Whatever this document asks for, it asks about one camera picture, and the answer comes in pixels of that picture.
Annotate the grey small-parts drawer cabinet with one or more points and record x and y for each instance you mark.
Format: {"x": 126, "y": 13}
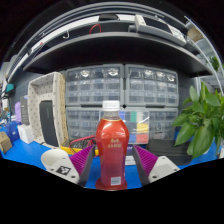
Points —
{"x": 151, "y": 86}
{"x": 93, "y": 85}
{"x": 163, "y": 125}
{"x": 81, "y": 121}

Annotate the white metal shelf unit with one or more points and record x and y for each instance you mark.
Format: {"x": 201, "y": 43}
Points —
{"x": 208, "y": 50}

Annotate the green potted plant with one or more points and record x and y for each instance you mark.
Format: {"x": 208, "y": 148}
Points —
{"x": 200, "y": 126}

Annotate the teal small object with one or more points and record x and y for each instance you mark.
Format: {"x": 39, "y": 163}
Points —
{"x": 9, "y": 87}

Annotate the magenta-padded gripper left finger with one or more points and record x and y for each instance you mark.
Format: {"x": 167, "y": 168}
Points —
{"x": 80, "y": 160}

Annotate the white cardboard box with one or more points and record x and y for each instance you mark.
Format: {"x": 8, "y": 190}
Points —
{"x": 25, "y": 134}

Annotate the blue box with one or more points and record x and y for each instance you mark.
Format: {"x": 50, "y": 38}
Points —
{"x": 12, "y": 131}

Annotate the black overhead shelf unit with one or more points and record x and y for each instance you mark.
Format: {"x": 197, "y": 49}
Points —
{"x": 110, "y": 50}

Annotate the black rectangular speaker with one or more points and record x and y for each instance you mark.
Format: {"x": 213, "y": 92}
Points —
{"x": 48, "y": 123}

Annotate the black box with white label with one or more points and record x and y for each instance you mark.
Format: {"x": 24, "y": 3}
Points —
{"x": 131, "y": 160}

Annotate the cream dotted storage tray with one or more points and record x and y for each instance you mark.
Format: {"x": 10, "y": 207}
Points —
{"x": 46, "y": 88}

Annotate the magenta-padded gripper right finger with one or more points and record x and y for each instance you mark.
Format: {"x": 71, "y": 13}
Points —
{"x": 161, "y": 166}

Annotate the black zip case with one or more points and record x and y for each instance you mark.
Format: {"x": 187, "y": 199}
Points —
{"x": 163, "y": 148}

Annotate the dark grey upright box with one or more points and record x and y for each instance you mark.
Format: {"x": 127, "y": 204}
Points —
{"x": 24, "y": 110}

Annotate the yellow multimeter with red leads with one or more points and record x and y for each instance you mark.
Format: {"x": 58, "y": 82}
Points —
{"x": 75, "y": 145}

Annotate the red drink bottle white cap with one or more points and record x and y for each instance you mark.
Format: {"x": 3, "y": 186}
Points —
{"x": 112, "y": 146}

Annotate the brown cardboard box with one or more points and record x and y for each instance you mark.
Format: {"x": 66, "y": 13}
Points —
{"x": 5, "y": 142}

